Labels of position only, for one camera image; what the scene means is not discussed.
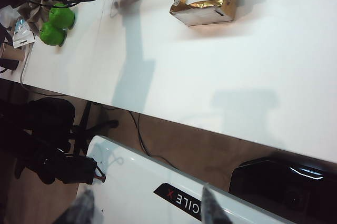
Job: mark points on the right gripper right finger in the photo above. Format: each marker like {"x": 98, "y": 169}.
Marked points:
{"x": 214, "y": 208}

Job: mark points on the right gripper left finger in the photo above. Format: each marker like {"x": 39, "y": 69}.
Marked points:
{"x": 79, "y": 209}

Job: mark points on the white robot base platform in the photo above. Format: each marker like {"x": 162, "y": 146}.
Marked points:
{"x": 147, "y": 176}

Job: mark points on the green apple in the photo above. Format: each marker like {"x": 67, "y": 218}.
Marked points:
{"x": 51, "y": 34}
{"x": 61, "y": 14}

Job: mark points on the glossy black housing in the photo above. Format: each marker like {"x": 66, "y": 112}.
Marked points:
{"x": 284, "y": 187}

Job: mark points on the black swivel chair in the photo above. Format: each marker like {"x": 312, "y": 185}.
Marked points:
{"x": 44, "y": 129}

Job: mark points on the crumpled brown paper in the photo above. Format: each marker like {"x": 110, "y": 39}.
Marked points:
{"x": 35, "y": 13}

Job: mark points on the white and blue package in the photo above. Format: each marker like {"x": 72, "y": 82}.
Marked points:
{"x": 22, "y": 33}

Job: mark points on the brown paper cup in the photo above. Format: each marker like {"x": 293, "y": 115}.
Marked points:
{"x": 11, "y": 55}

